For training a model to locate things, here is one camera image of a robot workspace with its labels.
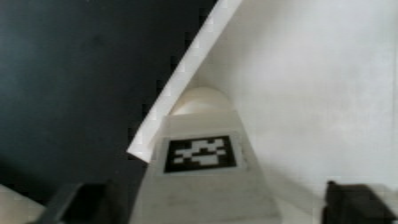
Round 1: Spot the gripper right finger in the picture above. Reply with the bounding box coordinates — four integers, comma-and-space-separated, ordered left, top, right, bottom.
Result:
323, 181, 398, 224

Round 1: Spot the white table leg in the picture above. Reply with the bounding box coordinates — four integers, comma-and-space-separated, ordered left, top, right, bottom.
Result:
128, 87, 282, 224

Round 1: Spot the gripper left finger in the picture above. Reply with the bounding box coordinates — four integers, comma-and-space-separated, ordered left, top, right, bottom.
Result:
37, 182, 126, 224

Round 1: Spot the white square tabletop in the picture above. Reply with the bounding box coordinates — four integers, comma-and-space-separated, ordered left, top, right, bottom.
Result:
128, 0, 398, 224

